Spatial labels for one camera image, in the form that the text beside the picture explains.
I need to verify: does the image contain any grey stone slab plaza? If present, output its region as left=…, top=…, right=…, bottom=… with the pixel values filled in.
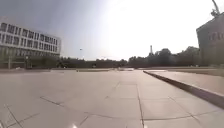
left=0, top=68, right=224, bottom=128

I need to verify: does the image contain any distant slim tower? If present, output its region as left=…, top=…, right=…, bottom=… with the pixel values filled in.
left=149, top=44, right=154, bottom=56

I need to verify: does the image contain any row of trees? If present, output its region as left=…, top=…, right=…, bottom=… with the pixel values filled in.
left=9, top=45, right=203, bottom=70

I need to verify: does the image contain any reddish raised paved platform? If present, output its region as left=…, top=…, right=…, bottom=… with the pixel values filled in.
left=143, top=69, right=224, bottom=98

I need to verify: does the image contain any white building with window rows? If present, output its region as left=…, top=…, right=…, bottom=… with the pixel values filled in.
left=0, top=21, right=62, bottom=69

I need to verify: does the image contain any grey stone kerb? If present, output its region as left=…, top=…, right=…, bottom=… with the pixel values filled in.
left=143, top=70, right=224, bottom=110

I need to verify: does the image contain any grass strip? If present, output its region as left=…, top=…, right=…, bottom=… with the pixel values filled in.
left=166, top=67, right=224, bottom=77

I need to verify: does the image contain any large grey building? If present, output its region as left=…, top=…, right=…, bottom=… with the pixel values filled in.
left=195, top=12, right=224, bottom=67

